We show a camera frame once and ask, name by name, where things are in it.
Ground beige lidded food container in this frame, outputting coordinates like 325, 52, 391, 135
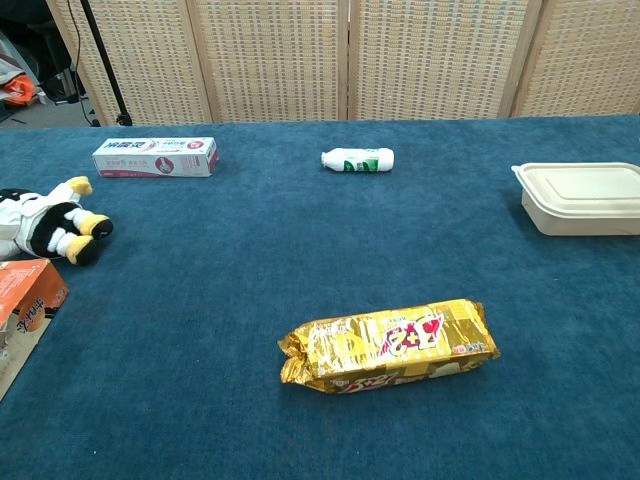
510, 161, 640, 237

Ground small white green-label bottle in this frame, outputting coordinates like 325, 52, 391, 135
320, 147, 395, 174

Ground gold foil biscuit pack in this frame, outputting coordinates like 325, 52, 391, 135
277, 298, 501, 395

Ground woven wooden folding screen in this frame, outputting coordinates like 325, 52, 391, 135
45, 0, 640, 126

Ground white pink toothpaste box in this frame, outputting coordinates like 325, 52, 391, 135
91, 136, 220, 179

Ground black white plush cow toy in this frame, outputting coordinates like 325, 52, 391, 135
0, 175, 115, 267

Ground black tripod stand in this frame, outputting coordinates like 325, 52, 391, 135
79, 0, 134, 127

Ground orange cardboard box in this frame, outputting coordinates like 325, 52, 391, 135
0, 257, 70, 401

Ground orange bag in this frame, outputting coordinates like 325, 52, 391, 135
0, 74, 37, 107

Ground black hanging cable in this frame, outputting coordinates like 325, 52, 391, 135
66, 0, 101, 127

